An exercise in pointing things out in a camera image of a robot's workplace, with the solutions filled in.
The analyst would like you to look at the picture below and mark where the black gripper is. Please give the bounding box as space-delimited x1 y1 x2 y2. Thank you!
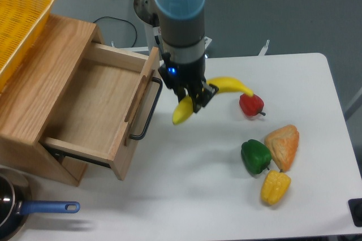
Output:
158 53 219 113

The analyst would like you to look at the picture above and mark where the yellow banana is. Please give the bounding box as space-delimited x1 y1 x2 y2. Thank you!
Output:
172 76 254 125

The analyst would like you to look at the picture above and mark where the wooden top drawer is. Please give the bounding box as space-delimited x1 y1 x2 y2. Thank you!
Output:
40 43 162 180

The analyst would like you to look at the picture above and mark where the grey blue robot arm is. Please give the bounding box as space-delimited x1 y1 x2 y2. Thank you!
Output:
147 0 218 113

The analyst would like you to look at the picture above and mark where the wooden drawer cabinet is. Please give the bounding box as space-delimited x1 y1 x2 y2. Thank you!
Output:
1 14 103 186

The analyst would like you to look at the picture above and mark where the red bell pepper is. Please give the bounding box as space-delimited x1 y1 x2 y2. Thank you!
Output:
239 94 266 117

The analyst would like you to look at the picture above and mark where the green bell pepper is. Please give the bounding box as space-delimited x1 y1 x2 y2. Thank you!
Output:
240 139 272 175

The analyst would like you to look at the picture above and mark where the orange bread pastry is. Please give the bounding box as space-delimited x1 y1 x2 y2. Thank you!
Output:
264 124 299 172

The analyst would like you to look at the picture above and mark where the yellow bell pepper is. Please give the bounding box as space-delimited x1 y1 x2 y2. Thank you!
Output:
260 170 291 205

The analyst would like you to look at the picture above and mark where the yellow plastic basket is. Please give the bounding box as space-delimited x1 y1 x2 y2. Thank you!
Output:
1 0 55 90

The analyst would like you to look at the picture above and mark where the black corner clamp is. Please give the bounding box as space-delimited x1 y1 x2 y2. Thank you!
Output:
348 198 362 227

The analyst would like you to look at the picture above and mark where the black metal drawer handle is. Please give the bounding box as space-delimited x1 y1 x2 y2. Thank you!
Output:
129 76 163 141

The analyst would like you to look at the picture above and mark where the white table bracket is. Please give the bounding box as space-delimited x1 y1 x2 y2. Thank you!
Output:
258 40 270 56

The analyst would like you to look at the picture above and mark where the black cable on floor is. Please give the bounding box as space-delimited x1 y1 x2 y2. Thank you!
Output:
93 16 138 48

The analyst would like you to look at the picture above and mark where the blue handled frying pan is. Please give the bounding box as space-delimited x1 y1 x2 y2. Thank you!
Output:
1 168 80 240

